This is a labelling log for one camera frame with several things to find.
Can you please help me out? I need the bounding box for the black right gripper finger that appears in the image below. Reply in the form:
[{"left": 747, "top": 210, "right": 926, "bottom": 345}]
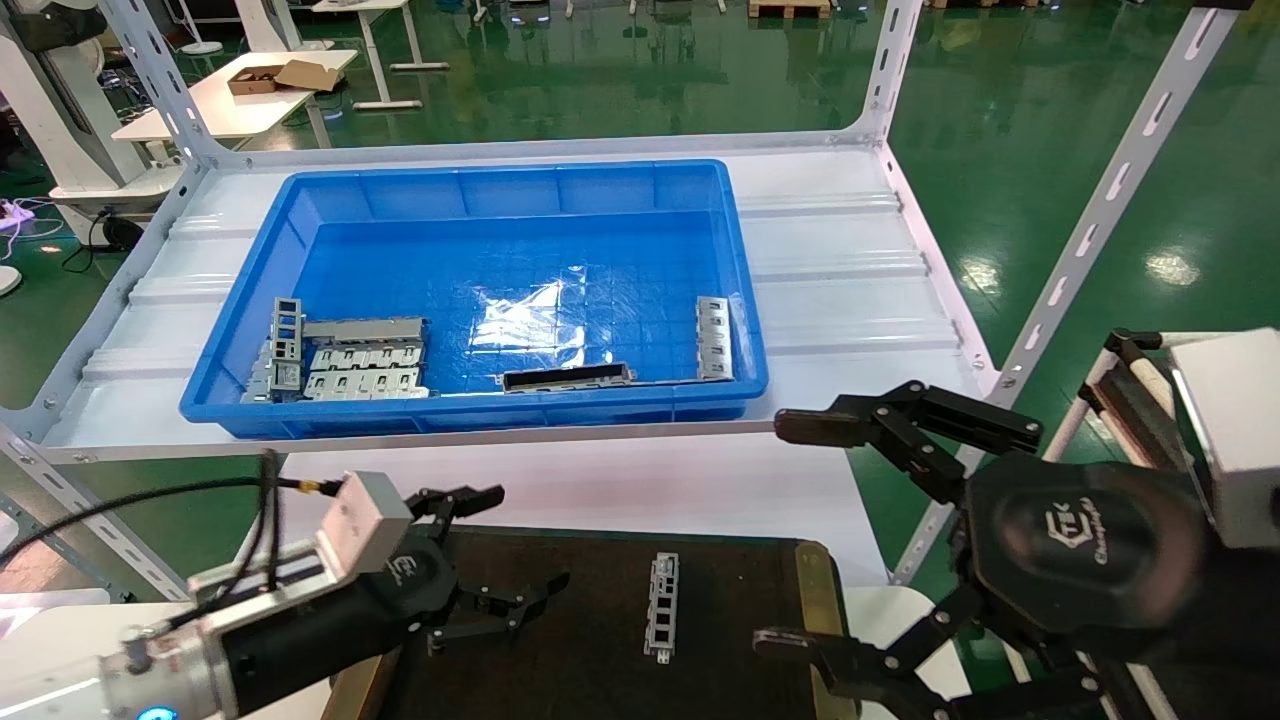
[
  {"left": 752, "top": 585, "right": 1101, "bottom": 720},
  {"left": 775, "top": 380, "right": 1046, "bottom": 506}
]

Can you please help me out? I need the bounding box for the pipe-frame workbench with black mat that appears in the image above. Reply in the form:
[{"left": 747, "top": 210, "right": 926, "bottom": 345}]
[{"left": 1078, "top": 328, "right": 1216, "bottom": 481}]

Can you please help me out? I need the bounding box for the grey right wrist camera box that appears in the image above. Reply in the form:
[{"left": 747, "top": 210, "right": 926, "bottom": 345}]
[{"left": 1168, "top": 328, "right": 1280, "bottom": 549}]

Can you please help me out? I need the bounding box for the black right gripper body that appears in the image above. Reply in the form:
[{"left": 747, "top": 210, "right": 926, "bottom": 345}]
[{"left": 955, "top": 452, "right": 1216, "bottom": 666}]

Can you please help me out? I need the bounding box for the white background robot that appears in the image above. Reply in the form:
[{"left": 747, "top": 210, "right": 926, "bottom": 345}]
[{"left": 0, "top": 0, "right": 183, "bottom": 216}]

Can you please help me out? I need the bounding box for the grey metal channel part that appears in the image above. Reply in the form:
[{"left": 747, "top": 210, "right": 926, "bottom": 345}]
[{"left": 303, "top": 317, "right": 427, "bottom": 347}]

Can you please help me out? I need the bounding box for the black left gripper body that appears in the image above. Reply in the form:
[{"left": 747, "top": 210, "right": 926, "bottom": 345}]
[{"left": 350, "top": 530, "right": 463, "bottom": 651}]

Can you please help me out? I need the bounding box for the white pedestal base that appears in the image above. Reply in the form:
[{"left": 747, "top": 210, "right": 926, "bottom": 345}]
[{"left": 180, "top": 0, "right": 226, "bottom": 56}]

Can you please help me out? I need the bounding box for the black round floor device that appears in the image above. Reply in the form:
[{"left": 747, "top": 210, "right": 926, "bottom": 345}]
[{"left": 98, "top": 213, "right": 147, "bottom": 253}]

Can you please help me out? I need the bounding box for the grey slotted metal plate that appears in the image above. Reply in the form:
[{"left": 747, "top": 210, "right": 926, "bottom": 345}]
[
  {"left": 306, "top": 345, "right": 429, "bottom": 373},
  {"left": 302, "top": 370, "right": 434, "bottom": 401}
]

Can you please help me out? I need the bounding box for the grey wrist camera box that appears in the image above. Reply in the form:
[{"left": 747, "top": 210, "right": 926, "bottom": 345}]
[
  {"left": 318, "top": 470, "right": 414, "bottom": 578},
  {"left": 1168, "top": 328, "right": 1280, "bottom": 549}
]

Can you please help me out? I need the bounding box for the white table with box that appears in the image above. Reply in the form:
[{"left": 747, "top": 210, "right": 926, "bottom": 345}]
[{"left": 110, "top": 48, "right": 361, "bottom": 151}]

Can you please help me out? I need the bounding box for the white slotted metal shelf rack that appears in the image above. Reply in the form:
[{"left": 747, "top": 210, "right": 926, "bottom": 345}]
[{"left": 0, "top": 0, "right": 1251, "bottom": 601}]

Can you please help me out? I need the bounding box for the black camera cable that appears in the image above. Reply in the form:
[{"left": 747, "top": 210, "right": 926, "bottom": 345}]
[{"left": 0, "top": 448, "right": 346, "bottom": 611}]

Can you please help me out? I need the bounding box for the white desk with legs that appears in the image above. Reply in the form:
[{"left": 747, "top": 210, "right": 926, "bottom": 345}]
[{"left": 310, "top": 0, "right": 451, "bottom": 111}]

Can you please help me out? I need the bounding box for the black conveyor mat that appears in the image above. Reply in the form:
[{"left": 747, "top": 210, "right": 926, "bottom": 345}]
[{"left": 325, "top": 525, "right": 853, "bottom": 720}]

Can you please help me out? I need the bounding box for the grey perforated metal bracket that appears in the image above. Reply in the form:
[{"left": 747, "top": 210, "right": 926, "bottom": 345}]
[
  {"left": 645, "top": 552, "right": 681, "bottom": 664},
  {"left": 243, "top": 345, "right": 301, "bottom": 404},
  {"left": 266, "top": 297, "right": 305, "bottom": 391}
]

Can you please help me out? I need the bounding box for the dark metal channel part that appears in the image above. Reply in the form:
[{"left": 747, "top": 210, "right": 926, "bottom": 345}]
[{"left": 502, "top": 364, "right": 635, "bottom": 393}]

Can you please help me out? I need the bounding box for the open cardboard box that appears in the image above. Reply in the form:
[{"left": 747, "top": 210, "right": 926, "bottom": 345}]
[{"left": 227, "top": 59, "right": 341, "bottom": 97}]

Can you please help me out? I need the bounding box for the blue plastic bin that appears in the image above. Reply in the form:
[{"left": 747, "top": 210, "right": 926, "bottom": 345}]
[{"left": 180, "top": 160, "right": 771, "bottom": 441}]

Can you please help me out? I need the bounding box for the grey slotted metal strip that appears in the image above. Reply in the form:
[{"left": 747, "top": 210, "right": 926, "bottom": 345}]
[{"left": 696, "top": 296, "right": 735, "bottom": 383}]

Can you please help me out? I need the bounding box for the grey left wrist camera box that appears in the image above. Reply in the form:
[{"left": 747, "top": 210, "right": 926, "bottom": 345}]
[{"left": 318, "top": 470, "right": 414, "bottom": 578}]

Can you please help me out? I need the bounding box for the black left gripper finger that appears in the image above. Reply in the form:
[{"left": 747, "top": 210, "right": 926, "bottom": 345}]
[
  {"left": 428, "top": 572, "right": 571, "bottom": 656},
  {"left": 405, "top": 485, "right": 506, "bottom": 536}
]

